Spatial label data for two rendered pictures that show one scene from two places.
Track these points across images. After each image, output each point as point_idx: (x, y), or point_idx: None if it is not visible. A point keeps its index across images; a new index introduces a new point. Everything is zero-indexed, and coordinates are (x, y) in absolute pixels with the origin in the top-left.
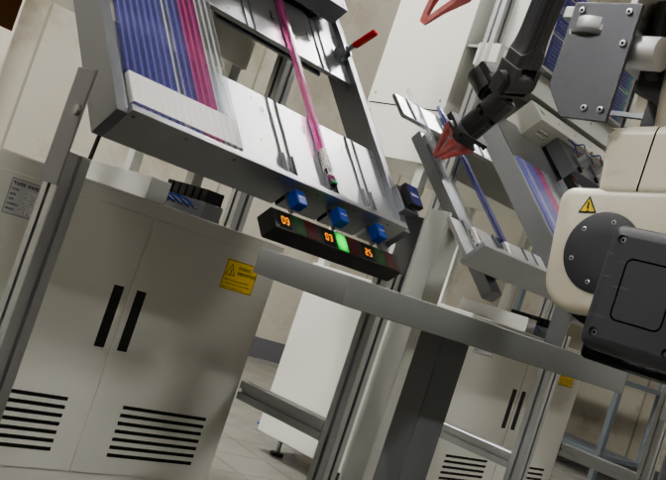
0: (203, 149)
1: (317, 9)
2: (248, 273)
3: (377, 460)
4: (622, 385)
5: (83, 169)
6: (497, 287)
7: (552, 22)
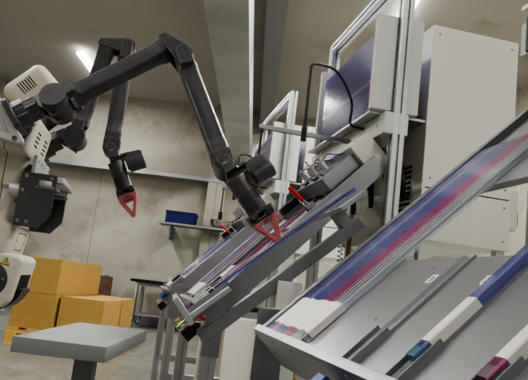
0: (185, 300)
1: (322, 190)
2: (293, 376)
3: None
4: (11, 345)
5: None
6: (203, 328)
7: (199, 126)
